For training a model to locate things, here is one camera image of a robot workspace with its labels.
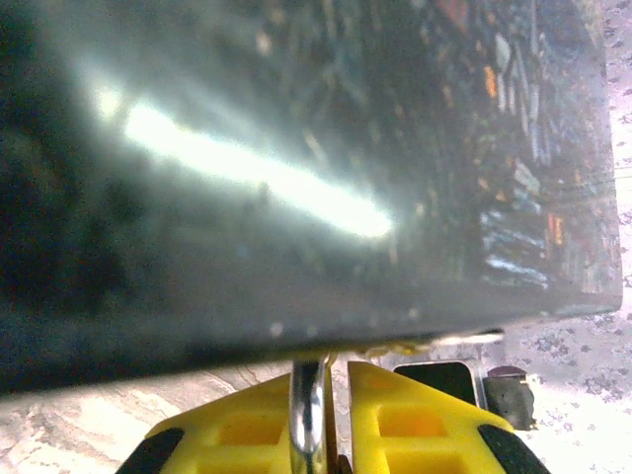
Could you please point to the black plate with screws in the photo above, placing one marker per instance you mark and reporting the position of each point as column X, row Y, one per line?
column 434, row 382

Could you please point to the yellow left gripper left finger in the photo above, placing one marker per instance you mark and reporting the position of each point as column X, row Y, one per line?
column 237, row 439

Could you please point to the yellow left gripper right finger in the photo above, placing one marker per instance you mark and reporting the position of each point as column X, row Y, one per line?
column 419, row 434

